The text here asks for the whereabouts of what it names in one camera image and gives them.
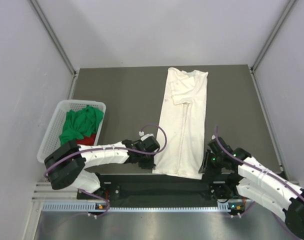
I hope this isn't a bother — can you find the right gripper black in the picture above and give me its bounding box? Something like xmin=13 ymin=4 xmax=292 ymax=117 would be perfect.
xmin=198 ymin=149 xmax=224 ymax=176

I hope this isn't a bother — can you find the white t shirt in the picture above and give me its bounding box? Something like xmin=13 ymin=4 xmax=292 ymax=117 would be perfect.
xmin=152 ymin=67 xmax=208 ymax=180

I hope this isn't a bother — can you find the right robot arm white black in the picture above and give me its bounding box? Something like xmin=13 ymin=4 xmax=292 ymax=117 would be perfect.
xmin=199 ymin=136 xmax=304 ymax=240

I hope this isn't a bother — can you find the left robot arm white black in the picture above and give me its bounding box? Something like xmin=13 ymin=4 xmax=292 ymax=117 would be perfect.
xmin=44 ymin=134 xmax=160 ymax=199

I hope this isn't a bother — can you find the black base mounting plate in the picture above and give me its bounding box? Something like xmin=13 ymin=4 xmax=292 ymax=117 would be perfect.
xmin=48 ymin=172 xmax=255 ymax=208

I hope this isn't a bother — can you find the red t shirt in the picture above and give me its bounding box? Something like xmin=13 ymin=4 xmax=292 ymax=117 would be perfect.
xmin=76 ymin=133 xmax=97 ymax=146

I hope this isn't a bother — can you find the green t shirt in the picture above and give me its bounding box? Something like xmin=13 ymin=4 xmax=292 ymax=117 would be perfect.
xmin=59 ymin=105 xmax=104 ymax=146

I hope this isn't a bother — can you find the white plastic laundry basket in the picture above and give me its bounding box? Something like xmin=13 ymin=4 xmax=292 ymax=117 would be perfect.
xmin=36 ymin=99 xmax=106 ymax=164

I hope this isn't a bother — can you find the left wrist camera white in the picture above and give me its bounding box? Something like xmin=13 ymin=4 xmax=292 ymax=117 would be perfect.
xmin=138 ymin=131 xmax=154 ymax=141

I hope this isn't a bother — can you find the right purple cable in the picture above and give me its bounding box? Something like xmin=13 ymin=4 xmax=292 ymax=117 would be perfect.
xmin=214 ymin=124 xmax=304 ymax=237

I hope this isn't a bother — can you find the purple cable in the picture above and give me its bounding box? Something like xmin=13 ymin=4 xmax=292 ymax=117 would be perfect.
xmin=214 ymin=124 xmax=304 ymax=237
xmin=43 ymin=124 xmax=168 ymax=216

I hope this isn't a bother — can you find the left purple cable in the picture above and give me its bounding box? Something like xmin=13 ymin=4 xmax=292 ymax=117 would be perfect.
xmin=43 ymin=124 xmax=168 ymax=216

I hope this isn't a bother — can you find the grey slotted cable duct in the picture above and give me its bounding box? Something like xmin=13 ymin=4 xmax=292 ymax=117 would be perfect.
xmin=42 ymin=201 xmax=245 ymax=213

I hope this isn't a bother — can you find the right aluminium frame post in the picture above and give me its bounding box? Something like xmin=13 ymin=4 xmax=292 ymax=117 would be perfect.
xmin=249 ymin=0 xmax=298 ymax=75

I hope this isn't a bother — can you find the aluminium frame post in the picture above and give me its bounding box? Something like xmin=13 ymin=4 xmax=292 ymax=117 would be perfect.
xmin=28 ymin=0 xmax=77 ymax=76
xmin=249 ymin=0 xmax=298 ymax=75

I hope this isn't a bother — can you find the left aluminium frame post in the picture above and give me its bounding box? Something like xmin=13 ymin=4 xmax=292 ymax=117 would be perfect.
xmin=28 ymin=0 xmax=77 ymax=76

